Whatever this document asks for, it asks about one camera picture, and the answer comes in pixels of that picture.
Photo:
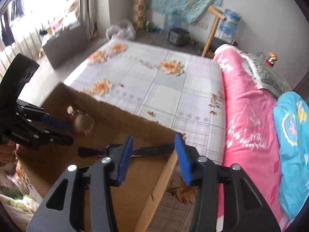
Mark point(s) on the pink floral blanket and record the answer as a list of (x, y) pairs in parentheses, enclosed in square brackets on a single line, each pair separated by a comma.
[(251, 139)]

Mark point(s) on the white plastic bag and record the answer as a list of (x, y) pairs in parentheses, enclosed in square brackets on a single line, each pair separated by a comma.
[(123, 29)]

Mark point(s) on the dark rice cooker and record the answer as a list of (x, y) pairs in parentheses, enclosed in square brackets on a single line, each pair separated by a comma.
[(178, 37)]

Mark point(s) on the pink strap digital watch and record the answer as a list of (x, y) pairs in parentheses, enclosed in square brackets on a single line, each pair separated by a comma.
[(136, 152)]

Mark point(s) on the wooden chair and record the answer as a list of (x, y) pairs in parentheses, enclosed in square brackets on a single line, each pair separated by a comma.
[(219, 15)]

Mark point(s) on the clear plastic water bottle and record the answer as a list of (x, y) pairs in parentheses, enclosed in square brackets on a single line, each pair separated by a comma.
[(172, 20)]

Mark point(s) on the grey low cabinet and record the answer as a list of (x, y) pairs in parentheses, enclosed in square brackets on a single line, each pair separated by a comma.
[(65, 45)]

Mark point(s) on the brown cardboard box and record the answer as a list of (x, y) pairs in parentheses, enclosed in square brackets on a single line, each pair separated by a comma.
[(151, 166)]

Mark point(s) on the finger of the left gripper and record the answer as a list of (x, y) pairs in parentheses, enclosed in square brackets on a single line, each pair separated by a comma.
[(55, 138), (53, 122)]

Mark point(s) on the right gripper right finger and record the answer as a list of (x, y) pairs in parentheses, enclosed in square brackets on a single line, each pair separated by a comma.
[(245, 209)]

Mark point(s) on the small figurine bottle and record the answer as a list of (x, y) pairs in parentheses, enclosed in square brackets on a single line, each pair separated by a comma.
[(271, 59)]

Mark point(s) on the grey curtain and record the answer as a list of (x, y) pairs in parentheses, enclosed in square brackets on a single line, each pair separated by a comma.
[(87, 15)]

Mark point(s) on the person left hand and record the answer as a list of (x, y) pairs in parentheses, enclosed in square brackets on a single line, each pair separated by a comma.
[(8, 151)]

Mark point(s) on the grey lace pillow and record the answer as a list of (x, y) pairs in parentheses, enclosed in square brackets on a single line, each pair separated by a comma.
[(264, 76)]

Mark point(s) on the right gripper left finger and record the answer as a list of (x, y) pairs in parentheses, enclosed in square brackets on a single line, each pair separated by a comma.
[(62, 209)]

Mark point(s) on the blue water jug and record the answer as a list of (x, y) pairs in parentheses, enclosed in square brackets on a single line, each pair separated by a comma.
[(229, 26)]

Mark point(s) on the checkered rolled mat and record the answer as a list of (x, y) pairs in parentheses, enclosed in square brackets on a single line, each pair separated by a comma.
[(139, 14)]

